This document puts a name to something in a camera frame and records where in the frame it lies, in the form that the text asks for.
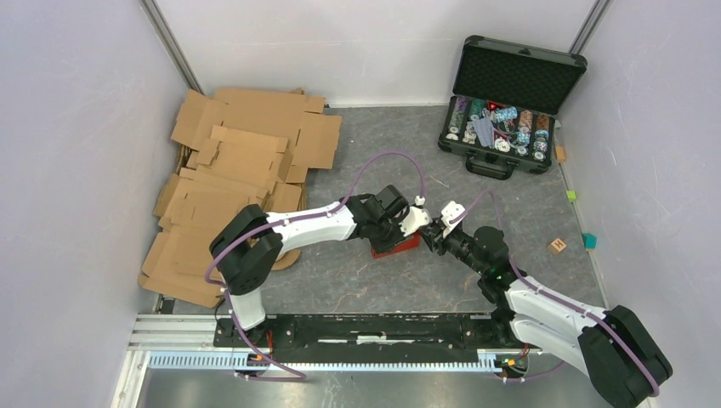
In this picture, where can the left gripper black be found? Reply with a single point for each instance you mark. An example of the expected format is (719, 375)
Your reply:
(382, 247)

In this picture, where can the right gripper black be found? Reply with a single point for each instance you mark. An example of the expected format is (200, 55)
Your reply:
(435, 235)

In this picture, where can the red paper box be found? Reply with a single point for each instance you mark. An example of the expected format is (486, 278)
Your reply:
(411, 242)

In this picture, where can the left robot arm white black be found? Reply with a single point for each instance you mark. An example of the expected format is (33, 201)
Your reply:
(246, 249)

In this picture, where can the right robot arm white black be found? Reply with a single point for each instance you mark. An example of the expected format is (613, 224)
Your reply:
(611, 347)

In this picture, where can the wooden letter block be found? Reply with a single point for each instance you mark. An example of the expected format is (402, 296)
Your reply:
(557, 246)

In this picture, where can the teal cube block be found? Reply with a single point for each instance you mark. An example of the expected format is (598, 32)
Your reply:
(589, 241)

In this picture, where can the small brown wooden block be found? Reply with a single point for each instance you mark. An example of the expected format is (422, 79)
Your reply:
(560, 154)

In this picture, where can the black poker chip case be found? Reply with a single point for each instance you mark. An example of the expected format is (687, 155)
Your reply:
(504, 102)

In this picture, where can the stack of flat brown cardboard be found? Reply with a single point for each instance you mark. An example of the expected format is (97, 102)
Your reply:
(236, 148)

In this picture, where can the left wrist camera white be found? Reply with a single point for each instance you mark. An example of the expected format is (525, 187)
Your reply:
(416, 217)

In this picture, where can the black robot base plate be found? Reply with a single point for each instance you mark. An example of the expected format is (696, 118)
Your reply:
(382, 338)

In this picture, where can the aluminium frame rail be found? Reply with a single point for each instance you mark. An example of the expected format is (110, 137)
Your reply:
(206, 342)

